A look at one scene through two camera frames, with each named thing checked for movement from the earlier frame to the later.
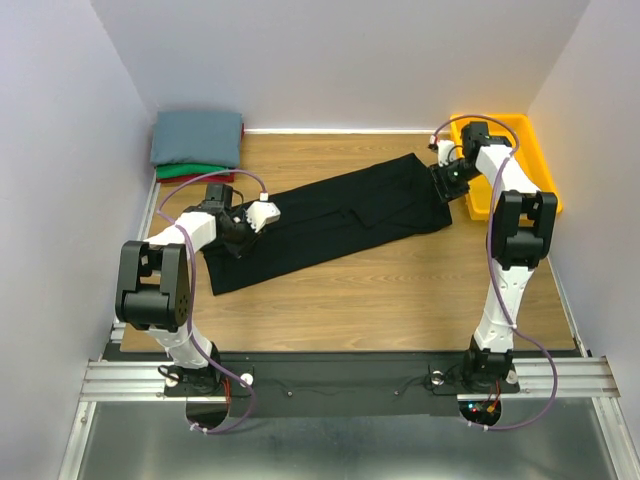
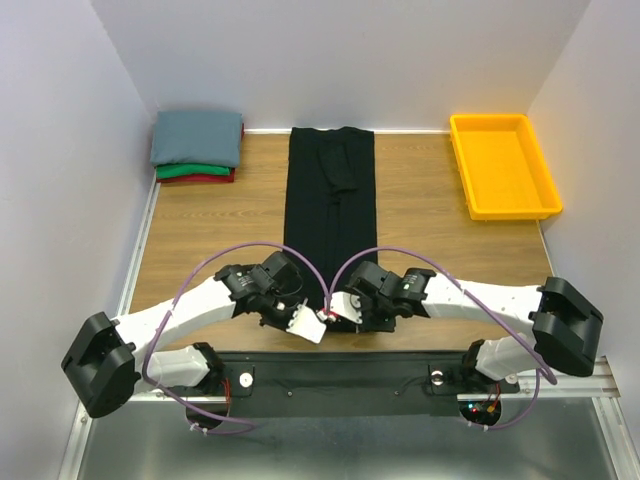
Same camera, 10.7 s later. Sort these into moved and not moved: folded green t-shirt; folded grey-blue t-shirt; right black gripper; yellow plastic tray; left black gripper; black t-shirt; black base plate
Moved: black t-shirt; left black gripper; right black gripper
Not moved: folded green t-shirt; black base plate; folded grey-blue t-shirt; yellow plastic tray
